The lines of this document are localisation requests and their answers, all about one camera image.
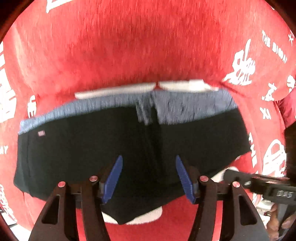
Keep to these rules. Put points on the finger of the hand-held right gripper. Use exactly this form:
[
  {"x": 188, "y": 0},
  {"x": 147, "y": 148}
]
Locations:
[{"x": 235, "y": 176}]

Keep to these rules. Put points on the black pants with blue stripes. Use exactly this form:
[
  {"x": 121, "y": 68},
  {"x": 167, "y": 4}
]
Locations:
[{"x": 81, "y": 150}]

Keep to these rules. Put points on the red printed blanket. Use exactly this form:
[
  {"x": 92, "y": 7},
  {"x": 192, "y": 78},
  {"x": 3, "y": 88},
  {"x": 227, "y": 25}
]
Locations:
[{"x": 138, "y": 46}]

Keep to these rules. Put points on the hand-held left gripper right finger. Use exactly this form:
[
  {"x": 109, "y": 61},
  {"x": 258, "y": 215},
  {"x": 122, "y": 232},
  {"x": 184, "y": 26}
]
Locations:
[{"x": 185, "y": 180}]

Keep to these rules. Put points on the dark red garment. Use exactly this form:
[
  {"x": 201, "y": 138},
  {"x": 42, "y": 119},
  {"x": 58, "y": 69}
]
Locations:
[{"x": 289, "y": 109}]

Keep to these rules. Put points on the person's right hand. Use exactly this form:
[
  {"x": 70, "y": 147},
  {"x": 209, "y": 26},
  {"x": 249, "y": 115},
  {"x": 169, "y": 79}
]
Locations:
[{"x": 281, "y": 220}]

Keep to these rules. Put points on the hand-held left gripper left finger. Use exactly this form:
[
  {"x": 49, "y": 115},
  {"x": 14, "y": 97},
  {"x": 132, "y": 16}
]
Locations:
[{"x": 113, "y": 178}]

